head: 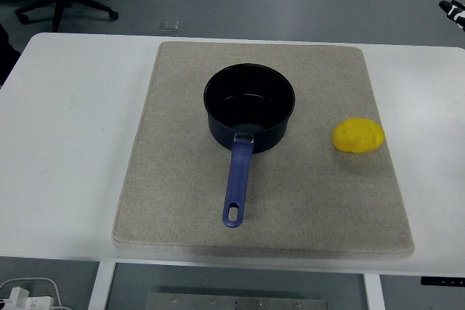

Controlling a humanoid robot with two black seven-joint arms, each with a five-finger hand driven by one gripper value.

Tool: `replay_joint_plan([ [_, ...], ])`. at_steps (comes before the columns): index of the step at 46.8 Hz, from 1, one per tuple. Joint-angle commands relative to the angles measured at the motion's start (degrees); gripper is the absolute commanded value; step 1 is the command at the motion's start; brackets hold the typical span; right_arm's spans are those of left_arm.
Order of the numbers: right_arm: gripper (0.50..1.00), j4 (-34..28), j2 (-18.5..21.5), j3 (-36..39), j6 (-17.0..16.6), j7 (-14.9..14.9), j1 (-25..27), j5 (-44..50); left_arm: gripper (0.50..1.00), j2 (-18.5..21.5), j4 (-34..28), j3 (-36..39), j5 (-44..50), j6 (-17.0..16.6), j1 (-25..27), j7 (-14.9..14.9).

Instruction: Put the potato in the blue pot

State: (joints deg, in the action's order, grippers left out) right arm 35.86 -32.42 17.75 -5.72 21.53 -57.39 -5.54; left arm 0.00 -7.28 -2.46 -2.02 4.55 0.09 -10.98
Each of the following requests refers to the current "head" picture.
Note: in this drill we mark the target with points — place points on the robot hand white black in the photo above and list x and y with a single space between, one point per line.
454 11

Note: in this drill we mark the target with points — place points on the yellow potato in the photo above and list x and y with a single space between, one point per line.
357 135

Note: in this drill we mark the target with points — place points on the black table control panel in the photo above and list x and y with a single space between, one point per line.
443 281

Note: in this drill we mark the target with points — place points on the grey floor socket plate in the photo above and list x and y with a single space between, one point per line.
169 25

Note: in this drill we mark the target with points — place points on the white table leg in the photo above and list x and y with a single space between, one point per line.
100 288
374 293

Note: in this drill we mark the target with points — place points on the beige felt mat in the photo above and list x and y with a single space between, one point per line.
181 179

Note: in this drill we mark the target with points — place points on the grey metal plate with screws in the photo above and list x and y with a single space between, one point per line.
236 302

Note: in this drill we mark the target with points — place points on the dark object beside table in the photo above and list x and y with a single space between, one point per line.
6 56

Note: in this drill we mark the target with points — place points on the white power strip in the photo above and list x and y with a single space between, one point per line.
27 301

